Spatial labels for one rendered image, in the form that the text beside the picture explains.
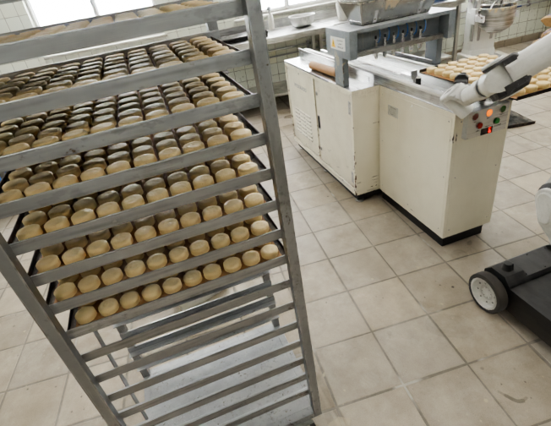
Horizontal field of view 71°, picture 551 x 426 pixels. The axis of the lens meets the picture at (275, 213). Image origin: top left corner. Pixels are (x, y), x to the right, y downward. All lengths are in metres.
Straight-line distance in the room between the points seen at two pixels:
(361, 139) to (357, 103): 0.25
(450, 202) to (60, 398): 2.21
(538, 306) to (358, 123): 1.42
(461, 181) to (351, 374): 1.17
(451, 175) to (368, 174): 0.75
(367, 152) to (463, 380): 1.52
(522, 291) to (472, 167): 0.67
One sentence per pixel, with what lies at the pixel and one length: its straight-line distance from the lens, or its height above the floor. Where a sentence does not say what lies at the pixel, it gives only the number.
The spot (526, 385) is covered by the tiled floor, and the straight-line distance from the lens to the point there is 1.99.
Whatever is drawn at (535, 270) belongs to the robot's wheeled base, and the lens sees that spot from 2.20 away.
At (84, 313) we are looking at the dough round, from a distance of 1.15.
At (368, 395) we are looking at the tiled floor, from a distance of 1.83.
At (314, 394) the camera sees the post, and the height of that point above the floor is 0.26.
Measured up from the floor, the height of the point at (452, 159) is 0.60.
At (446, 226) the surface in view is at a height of 0.17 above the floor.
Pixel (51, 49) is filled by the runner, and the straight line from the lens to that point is 0.83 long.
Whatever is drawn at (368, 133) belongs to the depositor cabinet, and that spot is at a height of 0.54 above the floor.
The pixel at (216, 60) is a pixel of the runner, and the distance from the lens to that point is 0.84.
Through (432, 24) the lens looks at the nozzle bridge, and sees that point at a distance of 2.88.
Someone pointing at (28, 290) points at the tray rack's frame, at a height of 1.05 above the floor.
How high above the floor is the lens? 1.56
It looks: 32 degrees down
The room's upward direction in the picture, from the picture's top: 10 degrees counter-clockwise
